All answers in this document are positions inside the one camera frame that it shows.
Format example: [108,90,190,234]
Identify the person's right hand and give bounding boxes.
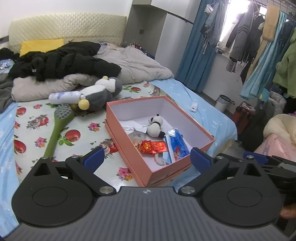
[280,204,296,219]

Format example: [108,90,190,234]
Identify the hanging teal garment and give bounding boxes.
[240,12,295,101]

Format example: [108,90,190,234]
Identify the hanging green fleece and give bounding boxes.
[273,29,296,98]

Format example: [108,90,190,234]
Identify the cream quilted headboard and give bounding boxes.
[9,13,127,52]

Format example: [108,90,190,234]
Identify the yellow pillow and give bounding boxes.
[20,39,65,56]

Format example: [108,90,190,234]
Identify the dark grey blanket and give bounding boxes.
[0,73,13,113]

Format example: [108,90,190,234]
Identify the blue curtain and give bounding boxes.
[175,1,217,92]

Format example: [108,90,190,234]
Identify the red snack packet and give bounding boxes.
[140,140,168,154]

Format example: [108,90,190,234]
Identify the white lotion bottle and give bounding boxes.
[48,91,85,104]

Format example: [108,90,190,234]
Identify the grey wardrobe cabinet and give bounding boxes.
[124,0,201,74]

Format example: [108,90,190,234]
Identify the light blue blanket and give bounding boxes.
[0,59,238,232]

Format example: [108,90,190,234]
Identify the black jacket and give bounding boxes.
[1,41,121,82]

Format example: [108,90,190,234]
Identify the large grey penguin plush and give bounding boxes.
[75,76,122,111]

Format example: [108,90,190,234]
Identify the orange cardboard box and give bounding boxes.
[105,96,215,187]

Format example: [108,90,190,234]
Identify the blue face mask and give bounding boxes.
[163,135,181,164]

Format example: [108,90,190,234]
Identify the white paper receipt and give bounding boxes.
[119,120,148,149]

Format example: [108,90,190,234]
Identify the hanging denim clothes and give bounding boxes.
[201,1,228,48]

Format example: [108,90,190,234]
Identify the white trash bin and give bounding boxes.
[215,94,235,113]

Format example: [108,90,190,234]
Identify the blue white plastic packet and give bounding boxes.
[166,128,190,163]

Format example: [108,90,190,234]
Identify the hanging grey striped jacket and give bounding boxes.
[226,1,264,72]

